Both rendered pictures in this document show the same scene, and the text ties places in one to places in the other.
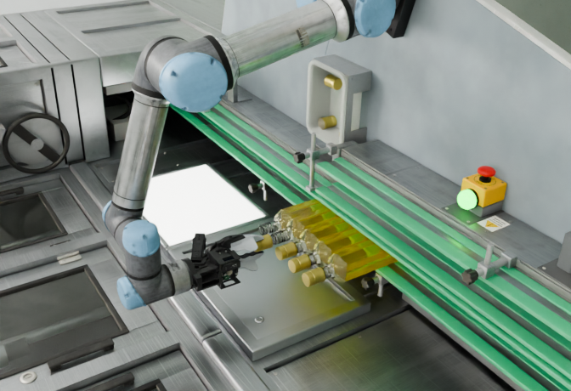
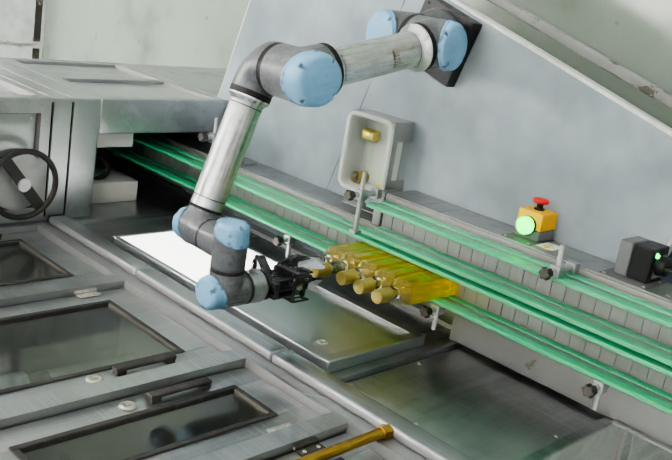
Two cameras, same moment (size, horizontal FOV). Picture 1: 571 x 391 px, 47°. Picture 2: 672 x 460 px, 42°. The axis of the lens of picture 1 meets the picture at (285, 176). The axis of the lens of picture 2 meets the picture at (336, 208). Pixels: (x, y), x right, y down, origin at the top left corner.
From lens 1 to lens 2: 0.84 m
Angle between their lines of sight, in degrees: 19
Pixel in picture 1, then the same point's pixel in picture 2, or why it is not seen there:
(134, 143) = (228, 142)
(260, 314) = (322, 339)
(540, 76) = (592, 112)
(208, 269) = (283, 280)
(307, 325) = (372, 347)
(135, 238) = (233, 228)
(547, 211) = (597, 233)
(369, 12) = (449, 45)
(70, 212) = (65, 259)
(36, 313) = (74, 334)
